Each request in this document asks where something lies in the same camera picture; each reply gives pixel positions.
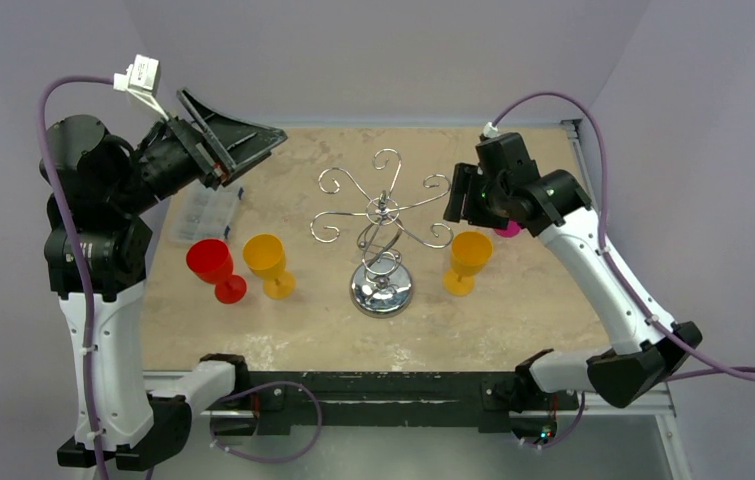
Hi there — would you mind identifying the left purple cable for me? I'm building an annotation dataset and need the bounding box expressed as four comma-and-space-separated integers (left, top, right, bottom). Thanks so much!
35, 74, 153, 480

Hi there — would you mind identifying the red wine glass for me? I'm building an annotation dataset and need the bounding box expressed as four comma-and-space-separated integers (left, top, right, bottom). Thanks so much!
185, 238, 247, 304

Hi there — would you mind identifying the chrome wine glass rack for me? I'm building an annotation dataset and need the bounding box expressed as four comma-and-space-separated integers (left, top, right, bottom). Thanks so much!
309, 148, 455, 318

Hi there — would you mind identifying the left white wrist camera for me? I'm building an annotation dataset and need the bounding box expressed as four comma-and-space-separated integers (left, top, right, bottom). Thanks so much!
112, 54, 170, 123

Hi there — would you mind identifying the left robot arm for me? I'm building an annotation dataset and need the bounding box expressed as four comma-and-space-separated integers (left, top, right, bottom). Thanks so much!
40, 89, 287, 473

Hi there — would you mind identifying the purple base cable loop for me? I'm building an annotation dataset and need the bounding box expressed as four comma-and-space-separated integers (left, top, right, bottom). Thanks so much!
209, 381, 324, 466

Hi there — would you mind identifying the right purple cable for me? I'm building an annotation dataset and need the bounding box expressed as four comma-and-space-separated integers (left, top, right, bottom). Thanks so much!
489, 91, 755, 452

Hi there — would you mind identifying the orange wine glass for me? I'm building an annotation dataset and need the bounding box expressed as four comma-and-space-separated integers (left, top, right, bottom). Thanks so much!
442, 231, 493, 296
242, 234, 296, 300

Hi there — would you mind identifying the black front mounting bar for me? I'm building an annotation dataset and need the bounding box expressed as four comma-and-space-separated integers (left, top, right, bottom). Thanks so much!
239, 371, 579, 435

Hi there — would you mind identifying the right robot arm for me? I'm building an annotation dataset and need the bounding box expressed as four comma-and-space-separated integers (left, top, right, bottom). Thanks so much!
443, 132, 703, 412

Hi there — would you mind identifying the clear plastic compartment box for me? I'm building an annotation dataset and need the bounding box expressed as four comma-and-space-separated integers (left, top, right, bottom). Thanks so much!
168, 181, 244, 244

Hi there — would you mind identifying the pink wine glass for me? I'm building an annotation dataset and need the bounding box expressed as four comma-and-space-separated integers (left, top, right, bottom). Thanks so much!
494, 221, 522, 238

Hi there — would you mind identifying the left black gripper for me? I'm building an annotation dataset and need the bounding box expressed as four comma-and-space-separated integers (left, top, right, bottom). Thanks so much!
110, 87, 284, 214

